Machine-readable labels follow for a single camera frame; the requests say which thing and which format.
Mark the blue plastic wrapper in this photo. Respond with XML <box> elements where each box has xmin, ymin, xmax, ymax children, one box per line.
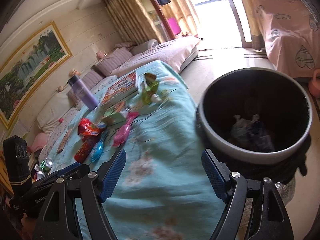
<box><xmin>90</xmin><ymin>141</ymin><xmax>104</xmax><ymax>163</ymax></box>

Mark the red carton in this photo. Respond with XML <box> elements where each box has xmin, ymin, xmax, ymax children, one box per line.
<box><xmin>74</xmin><ymin>137</ymin><xmax>99</xmax><ymax>163</ymax></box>

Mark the pink plastic wrapper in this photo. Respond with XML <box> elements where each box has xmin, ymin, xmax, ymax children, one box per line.
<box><xmin>112</xmin><ymin>112</ymin><xmax>139</xmax><ymax>148</ymax></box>

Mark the red blue snack wrapper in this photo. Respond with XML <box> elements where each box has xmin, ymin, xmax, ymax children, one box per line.
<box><xmin>78</xmin><ymin>118</ymin><xmax>106</xmax><ymax>142</ymax></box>

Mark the green milk carton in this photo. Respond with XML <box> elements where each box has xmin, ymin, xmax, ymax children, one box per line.
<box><xmin>102</xmin><ymin>109</ymin><xmax>128</xmax><ymax>126</ymax></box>

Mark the grey round trash bin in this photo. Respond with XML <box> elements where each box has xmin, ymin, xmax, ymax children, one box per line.
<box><xmin>198</xmin><ymin>68</ymin><xmax>312</xmax><ymax>164</ymax></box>

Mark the silver crushed can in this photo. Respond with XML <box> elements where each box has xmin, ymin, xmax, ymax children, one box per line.
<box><xmin>34</xmin><ymin>164</ymin><xmax>46</xmax><ymax>181</ymax></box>

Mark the green soda can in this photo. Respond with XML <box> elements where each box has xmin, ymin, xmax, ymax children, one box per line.
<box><xmin>40</xmin><ymin>158</ymin><xmax>53</xmax><ymax>174</ymax></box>

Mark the light blue floral tablecloth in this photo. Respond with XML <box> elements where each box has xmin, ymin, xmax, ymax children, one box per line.
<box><xmin>37</xmin><ymin>60</ymin><xmax>227</xmax><ymax>240</ymax></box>

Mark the wooden block strip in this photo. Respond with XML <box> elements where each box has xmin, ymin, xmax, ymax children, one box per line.
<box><xmin>56</xmin><ymin>128</ymin><xmax>72</xmax><ymax>154</ymax></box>

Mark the small white bottle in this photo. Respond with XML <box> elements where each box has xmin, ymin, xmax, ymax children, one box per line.
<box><xmin>151</xmin><ymin>94</ymin><xmax>162</xmax><ymax>104</ymax></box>

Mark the red children's activity book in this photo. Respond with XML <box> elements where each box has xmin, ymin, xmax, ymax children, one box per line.
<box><xmin>100</xmin><ymin>72</ymin><xmax>138</xmax><ymax>109</ymax></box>

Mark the green torn snack bag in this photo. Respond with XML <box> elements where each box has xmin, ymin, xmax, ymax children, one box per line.
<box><xmin>138</xmin><ymin>73</ymin><xmax>159</xmax><ymax>105</ymax></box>

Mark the purple thermos bottle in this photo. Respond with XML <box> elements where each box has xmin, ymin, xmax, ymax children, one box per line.
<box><xmin>67</xmin><ymin>75</ymin><xmax>98</xmax><ymax>111</ymax></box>

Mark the striped purple cushion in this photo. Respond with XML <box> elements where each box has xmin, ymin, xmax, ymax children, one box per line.
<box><xmin>95</xmin><ymin>48</ymin><xmax>133</xmax><ymax>76</ymax></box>

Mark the pink covered sofa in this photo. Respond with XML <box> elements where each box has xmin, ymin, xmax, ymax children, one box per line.
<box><xmin>29</xmin><ymin>36</ymin><xmax>200</xmax><ymax>153</ymax></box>

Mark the gold framed landscape painting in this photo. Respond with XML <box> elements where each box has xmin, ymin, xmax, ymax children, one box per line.
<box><xmin>0</xmin><ymin>21</ymin><xmax>72</xmax><ymax>129</ymax></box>

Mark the beige curtain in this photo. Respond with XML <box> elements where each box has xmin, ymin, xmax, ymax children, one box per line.
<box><xmin>103</xmin><ymin>0</ymin><xmax>164</xmax><ymax>44</ymax></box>

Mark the pink patterned cloth cover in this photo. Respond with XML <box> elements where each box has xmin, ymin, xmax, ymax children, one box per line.
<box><xmin>253</xmin><ymin>0</ymin><xmax>319</xmax><ymax>78</ymax></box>

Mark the black camera box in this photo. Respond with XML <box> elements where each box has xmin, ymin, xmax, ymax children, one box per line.
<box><xmin>3</xmin><ymin>135</ymin><xmax>31</xmax><ymax>185</ymax></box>

